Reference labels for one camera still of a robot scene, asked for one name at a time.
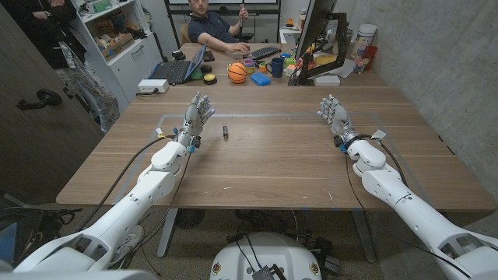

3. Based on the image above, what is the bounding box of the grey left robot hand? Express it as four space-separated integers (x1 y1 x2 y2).
176 91 216 147

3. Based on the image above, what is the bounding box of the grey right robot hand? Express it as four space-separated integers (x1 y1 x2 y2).
317 94 361 148

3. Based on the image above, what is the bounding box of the open black laptop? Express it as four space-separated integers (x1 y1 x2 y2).
149 42 208 86

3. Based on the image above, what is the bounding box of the red plastic cup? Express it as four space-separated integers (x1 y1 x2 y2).
362 44 379 72

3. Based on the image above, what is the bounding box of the white flat box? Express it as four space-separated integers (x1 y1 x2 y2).
313 75 342 87

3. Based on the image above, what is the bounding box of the white power strip box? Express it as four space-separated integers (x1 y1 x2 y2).
137 79 170 94

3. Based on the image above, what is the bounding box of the orange basketball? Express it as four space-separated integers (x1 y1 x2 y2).
227 62 248 85

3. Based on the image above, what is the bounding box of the blue rectangular block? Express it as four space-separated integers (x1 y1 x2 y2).
250 72 272 87

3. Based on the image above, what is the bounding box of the dark blue mug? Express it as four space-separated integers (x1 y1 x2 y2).
265 57 286 79

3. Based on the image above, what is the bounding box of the white cylindrical canister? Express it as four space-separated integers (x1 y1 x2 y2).
350 23 378 60

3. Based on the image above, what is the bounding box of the black computer monitor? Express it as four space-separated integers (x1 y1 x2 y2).
294 0 349 86

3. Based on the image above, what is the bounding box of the seated man in dark polo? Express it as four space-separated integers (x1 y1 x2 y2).
188 0 251 54

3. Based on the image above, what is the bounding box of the black keyboard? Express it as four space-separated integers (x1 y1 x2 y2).
242 45 282 61

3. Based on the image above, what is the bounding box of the white shelf cabinet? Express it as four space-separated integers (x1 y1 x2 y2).
69 0 164 114

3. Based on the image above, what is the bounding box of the cardboard box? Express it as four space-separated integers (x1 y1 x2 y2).
99 32 135 62

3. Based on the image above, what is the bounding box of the grey sneaker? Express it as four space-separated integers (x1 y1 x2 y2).
108 224 145 268

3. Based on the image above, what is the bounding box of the white robot torso base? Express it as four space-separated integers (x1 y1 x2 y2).
209 232 323 280

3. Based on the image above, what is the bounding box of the standing person in black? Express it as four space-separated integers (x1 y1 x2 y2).
2 0 121 133

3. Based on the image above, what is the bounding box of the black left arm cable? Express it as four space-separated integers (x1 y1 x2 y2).
73 134 178 234

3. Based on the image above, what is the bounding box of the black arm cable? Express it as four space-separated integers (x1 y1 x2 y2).
342 134 474 279
73 134 178 234

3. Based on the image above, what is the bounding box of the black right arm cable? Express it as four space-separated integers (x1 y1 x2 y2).
342 134 474 279

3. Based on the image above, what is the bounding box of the black door handle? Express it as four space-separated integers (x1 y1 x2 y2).
16 88 63 111

